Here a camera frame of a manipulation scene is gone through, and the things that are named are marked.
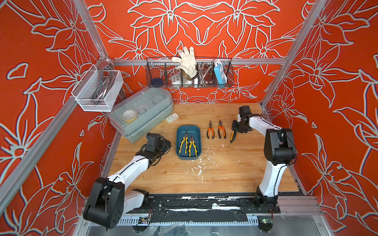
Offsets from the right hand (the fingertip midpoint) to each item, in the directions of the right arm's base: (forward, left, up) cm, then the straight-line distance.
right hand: (231, 127), depth 100 cm
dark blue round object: (+24, +52, +22) cm, 61 cm away
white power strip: (+19, +38, +26) cm, 50 cm away
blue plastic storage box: (-11, +30, -2) cm, 32 cm away
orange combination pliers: (+1, +8, -3) cm, 8 cm away
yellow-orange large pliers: (-8, 0, 0) cm, 8 cm away
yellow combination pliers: (-8, +32, -2) cm, 33 cm away
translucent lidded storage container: (+1, +61, +14) cm, 63 cm away
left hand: (-15, +42, +3) cm, 45 cm away
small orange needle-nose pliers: (0, +15, -4) cm, 16 cm away
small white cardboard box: (+11, +43, -2) cm, 44 cm away
